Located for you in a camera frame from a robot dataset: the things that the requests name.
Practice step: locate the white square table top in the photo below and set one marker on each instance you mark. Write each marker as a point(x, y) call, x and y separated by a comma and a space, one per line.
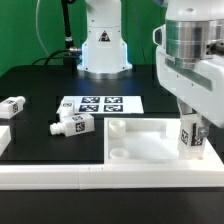
point(140, 140)

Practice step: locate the white sheet with tags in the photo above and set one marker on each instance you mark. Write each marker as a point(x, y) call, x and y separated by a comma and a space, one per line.
point(106, 104)

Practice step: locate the white part left edge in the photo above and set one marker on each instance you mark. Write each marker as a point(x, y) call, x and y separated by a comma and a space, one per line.
point(5, 138)

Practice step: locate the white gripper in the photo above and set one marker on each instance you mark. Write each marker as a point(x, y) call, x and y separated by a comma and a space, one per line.
point(201, 88)

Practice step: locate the white L-shaped obstacle fence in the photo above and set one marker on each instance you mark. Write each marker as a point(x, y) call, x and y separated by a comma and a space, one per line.
point(208, 172)

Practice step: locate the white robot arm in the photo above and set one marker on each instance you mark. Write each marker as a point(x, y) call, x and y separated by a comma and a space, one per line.
point(189, 53)

